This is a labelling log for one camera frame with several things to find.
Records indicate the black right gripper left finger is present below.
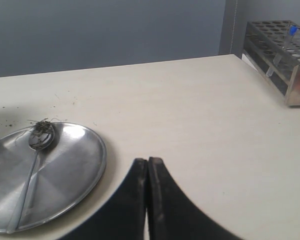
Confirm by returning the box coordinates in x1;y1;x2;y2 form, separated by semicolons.
61;158;148;240

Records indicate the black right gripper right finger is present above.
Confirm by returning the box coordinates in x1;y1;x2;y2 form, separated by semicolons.
147;157;240;240

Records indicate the stainless steel spork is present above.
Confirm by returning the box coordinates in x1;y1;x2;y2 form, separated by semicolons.
6;122;56;234

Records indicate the round stainless steel plate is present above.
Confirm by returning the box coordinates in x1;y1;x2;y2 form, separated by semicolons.
0;122;107;233

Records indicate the clump of soil on spork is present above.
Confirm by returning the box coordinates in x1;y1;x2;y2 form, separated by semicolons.
14;118;64;151

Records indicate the metal test tube rack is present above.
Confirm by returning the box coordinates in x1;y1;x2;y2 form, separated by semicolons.
243;20;300;107

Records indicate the blue capped test tube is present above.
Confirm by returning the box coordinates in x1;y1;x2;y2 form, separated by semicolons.
265;24;298;77

